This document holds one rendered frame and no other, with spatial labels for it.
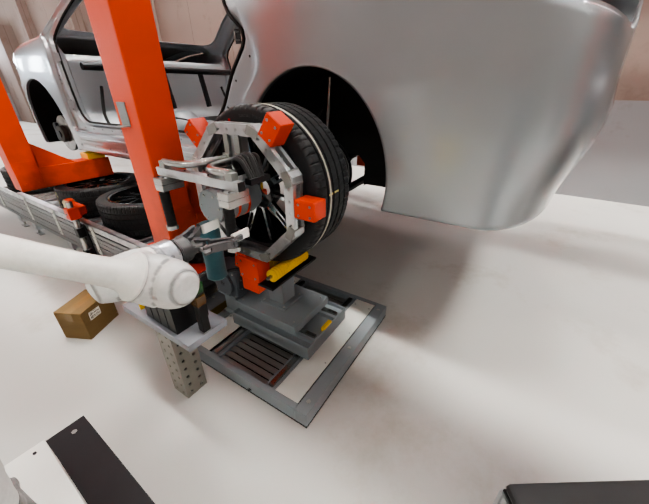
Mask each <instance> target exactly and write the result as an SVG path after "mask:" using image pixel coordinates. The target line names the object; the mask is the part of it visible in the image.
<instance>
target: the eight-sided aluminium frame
mask: <svg viewBox="0 0 649 504"><path fill-rule="evenodd" d="M260 127H261V124H260V123H246V122H231V121H215V122H209V123H208V126H207V127H206V130H205V132H204V134H203V136H202V138H201V140H200V142H199V145H198V147H197V149H196V151H195V153H194V155H193V156H192V159H191V160H196V159H203V158H209V157H213V155H214V153H215V151H216V149H217V148H218V146H219V144H220V142H221V140H222V138H223V135H222V134H228V135H232V136H234V135H239V136H242V137H251V138H252V140H253V141H254V142H255V144H256V145H257V146H258V148H259V149H260V150H261V152H262V153H263V154H264V156H265V157H266V158H267V160H268V161H269V162H270V164H271V165H272V166H273V168H274V169H275V170H276V172H277V173H278V174H279V176H280V177H281V178H282V180H283V182H284V197H285V212H286V227H287V231H286V232H285V233H284V234H283V235H282V236H281V237H280V238H279V239H278V240H277V241H276V242H275V243H274V244H273V245H272V246H271V247H267V246H264V245H261V244H258V243H255V242H252V241H249V240H246V239H243V240H241V241H239V244H240V245H241V251H239V253H241V254H244V255H246V256H249V257H252V258H255V259H258V260H261V261H262V262H266V263H268V262H269V261H271V260H273V259H274V258H276V257H277V256H278V255H280V253H282V252H283V251H284V250H285V249H286V248H287V247H288V246H289V245H290V244H292V243H293V242H294V241H295V240H296V239H297V238H298V237H300V236H301V235H302V234H303V233H304V227H305V224H304V220H301V219H297V218H295V213H294V200H295V199H297V198H300V197H302V196H303V177H302V173H301V172H300V170H299V168H298V167H297V166H296V165H295V164H294V162H293V161H292V160H291V158H290V157H289V156H288V154H287V153H286V152H285V150H284V149H283V148H282V146H281V145H280V146H276V147H269V146H268V145H267V143H266V142H265V141H264V140H263V139H262V138H261V137H260V136H259V135H258V132H259V129H260ZM192 169H193V171H195V172H200V173H205V174H210V173H209V172H208V171H207V170H206V166H202V167H196V168H192ZM196 188H197V193H198V198H199V195H200V193H201V192H202V191H203V190H206V189H209V188H211V186H207V185H202V184H198V183H196ZM219 229H220V233H221V238H223V237H227V234H226V229H225V222H224V221H223V222H221V223H220V227H219Z"/></svg>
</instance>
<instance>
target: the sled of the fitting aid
mask: <svg viewBox="0 0 649 504"><path fill-rule="evenodd" d="M232 314H233V320H234V323H236V324H238V325H240V326H242V327H244V328H246V329H248V330H249V331H251V332H253V333H255V334H257V335H259V336H261V337H263V338H265V339H267V340H269V341H271V342H273V343H275V344H277V345H279V346H281V347H283V348H285V349H287V350H289V351H291V352H293V353H295V354H297V355H299V356H300V357H302V358H304V359H306V360H309V359H310V358H311V357H312V356H313V354H314V353H315V352H316V351H317V350H318V349H319V348H320V346H321V345H322V344H323V343H324V342H325V341H326V339H327V338H328V337H329V336H330V335H331V334H332V333H333V331H334V330H335V329H336V328H337V327H338V326H339V325H340V323H341V322H342V321H343V320H344V319H345V307H343V306H340V305H338V304H335V303H333V302H330V301H328V303H327V304H326V305H325V306H324V307H323V308H322V309H321V310H320V311H319V312H318V313H317V314H316V315H315V316H314V317H313V318H312V319H311V320H310V321H309V322H308V323H307V324H306V325H305V326H304V327H303V328H302V329H301V330H300V331H299V332H298V333H297V334H296V335H295V334H292V333H290V332H288V331H286V330H284V329H282V328H280V327H278V326H276V325H273V324H271V323H269V322H267V321H265V320H263V319H261V318H259V317H257V316H254V315H252V314H250V313H248V312H246V311H244V310H242V309H240V308H237V309H235V310H234V311H232Z"/></svg>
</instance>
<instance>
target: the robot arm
mask: <svg viewBox="0 0 649 504"><path fill-rule="evenodd" d="M219 227H220V221H219V219H215V220H213V221H210V222H208V223H205V224H203V225H201V226H200V223H197V224H196V227H195V225H192V226H190V227H189V228H188V229H187V230H185V231H184V232H183V233H182V234H180V235H178V236H176V237H175V238H174V239H171V240H168V239H164V240H162V241H159V242H157V243H154V244H151V245H148V246H146V247H143V248H137V249H132V250H129V251H125V252H123V253H120V254H117V255H115V256H113V257H107V256H100V255H95V254H89V253H84V252H79V251H75V250H70V249H66V248H61V247H57V246H53V245H48V244H44V243H40V242H35V241H31V240H27V239H22V238H18V237H14V236H9V235H5V234H1V233H0V269H4V270H10V271H16V272H22V273H28V274H34V275H40V276H46V277H52V278H58V279H64V280H69V281H75V282H80V283H85V287H86V289H87V291H88V293H89V294H90V295H91V296H92V297H93V298H94V299H95V300H96V301H97V302H98V303H101V304H104V303H113V302H118V301H122V300H123V301H127V302H132V303H136V304H140V305H144V306H148V307H151V308H156V307H158V308H163V309H177V308H181V307H184V306H186V305H188V304H190V303H191V302H192V301H193V300H194V299H195V297H196V295H197V293H198V290H199V284H200V278H199V275H198V273H197V272H196V270H195V269H194V268H193V267H192V266H191V265H189V264H188V263H187V262H189V261H191V260H193V258H194V256H195V254H196V253H199V252H203V253H204V256H207V255H210V254H212V253H216V252H220V251H224V250H228V249H232V248H236V247H238V243H237V242H239V241H241V240H243V239H245V238H247V237H249V236H250V235H249V228H248V227H246V228H244V229H242V230H240V231H238V232H235V233H233V234H231V235H230V236H231V237H223V238H215V239H210V238H201V237H200V235H201V233H202V234H205V233H208V232H210V231H212V230H215V229H217V228H219ZM206 241H207V243H208V245H207V244H206ZM0 504H37V503H36V502H35V501H33V500H32V499H31V498H30V497H29V496H28V495H27V494H26V493H25V492H24V491H23V490H22V489H21V488H20V482H19V480H18V479H17V478H16V477H11V478H9V476H8V475H7V473H6V472H5V468H4V465H3V463H2V462H1V460H0Z"/></svg>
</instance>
